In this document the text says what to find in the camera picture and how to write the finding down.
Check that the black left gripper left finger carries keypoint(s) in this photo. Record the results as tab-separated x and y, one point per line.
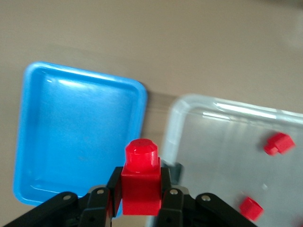
97	208

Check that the blue plastic tray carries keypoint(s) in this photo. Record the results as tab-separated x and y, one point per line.
78	130

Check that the red toy block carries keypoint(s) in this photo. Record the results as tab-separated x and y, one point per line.
251	208
140	186
280	143

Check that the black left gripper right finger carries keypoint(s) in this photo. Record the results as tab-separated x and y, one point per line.
175	208

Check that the clear plastic storage box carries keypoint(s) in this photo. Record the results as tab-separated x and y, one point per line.
225	165

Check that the brown table cover mat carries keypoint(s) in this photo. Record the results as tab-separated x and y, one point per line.
151	35

